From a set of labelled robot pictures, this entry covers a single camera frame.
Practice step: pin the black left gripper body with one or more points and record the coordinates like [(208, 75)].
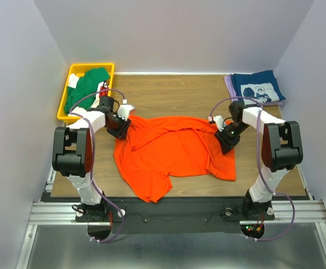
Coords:
[(116, 127)]

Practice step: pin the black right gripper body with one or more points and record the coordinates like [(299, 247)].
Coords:
[(231, 133)]

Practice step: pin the orange t shirt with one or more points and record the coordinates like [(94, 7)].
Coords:
[(160, 148)]

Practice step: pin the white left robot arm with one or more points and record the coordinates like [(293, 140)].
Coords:
[(74, 148)]

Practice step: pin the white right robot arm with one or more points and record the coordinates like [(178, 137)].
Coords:
[(279, 150)]

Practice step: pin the folded lavender t shirt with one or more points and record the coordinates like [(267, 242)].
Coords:
[(231, 90)]

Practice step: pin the green t shirt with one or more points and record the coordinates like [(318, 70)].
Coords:
[(80, 87)]

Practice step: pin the folded navy printed t shirt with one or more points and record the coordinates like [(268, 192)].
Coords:
[(262, 87)]

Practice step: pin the white printed t shirt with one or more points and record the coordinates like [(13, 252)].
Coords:
[(91, 102)]

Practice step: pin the yellow plastic bin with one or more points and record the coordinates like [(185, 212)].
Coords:
[(79, 69)]

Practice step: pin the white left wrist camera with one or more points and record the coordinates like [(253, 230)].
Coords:
[(124, 110)]

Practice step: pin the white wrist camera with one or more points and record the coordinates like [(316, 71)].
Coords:
[(218, 121), (124, 110)]

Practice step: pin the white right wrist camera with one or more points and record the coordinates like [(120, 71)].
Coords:
[(218, 121)]

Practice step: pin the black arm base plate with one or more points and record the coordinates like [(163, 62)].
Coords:
[(176, 215)]

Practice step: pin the aluminium frame rail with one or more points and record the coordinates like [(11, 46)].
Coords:
[(55, 240)]

